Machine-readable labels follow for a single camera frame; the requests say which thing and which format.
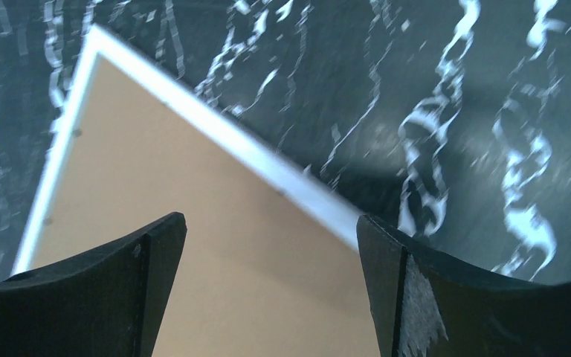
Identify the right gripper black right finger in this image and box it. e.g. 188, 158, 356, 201
356, 215, 571, 356

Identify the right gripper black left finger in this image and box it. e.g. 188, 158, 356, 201
0, 212, 187, 356

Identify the brown frame backing board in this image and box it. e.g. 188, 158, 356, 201
34, 59, 379, 357

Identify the white picture frame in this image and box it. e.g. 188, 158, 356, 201
10, 23, 365, 277

